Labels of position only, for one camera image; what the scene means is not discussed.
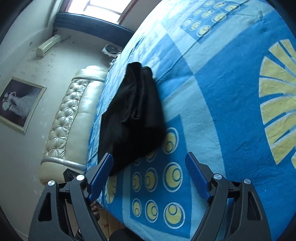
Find black pants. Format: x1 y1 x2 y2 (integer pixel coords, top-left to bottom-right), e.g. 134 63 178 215
98 62 166 176

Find white fan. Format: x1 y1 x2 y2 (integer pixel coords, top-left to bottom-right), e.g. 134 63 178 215
102 44 121 58

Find dark blue curtain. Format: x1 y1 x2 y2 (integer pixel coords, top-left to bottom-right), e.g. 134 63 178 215
53 12 134 47

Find framed wedding photo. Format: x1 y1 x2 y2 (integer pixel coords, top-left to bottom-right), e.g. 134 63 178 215
1 77 47 134

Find cream tufted headboard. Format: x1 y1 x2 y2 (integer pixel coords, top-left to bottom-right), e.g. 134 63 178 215
39 65 107 185

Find white air conditioner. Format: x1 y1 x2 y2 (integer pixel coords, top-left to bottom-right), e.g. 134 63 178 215
36 35 61 58

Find blue patterned bed sheet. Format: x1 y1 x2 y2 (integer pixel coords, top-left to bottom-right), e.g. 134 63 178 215
88 1 295 240

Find bright window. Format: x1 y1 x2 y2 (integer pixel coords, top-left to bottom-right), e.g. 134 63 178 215
66 0 133 24

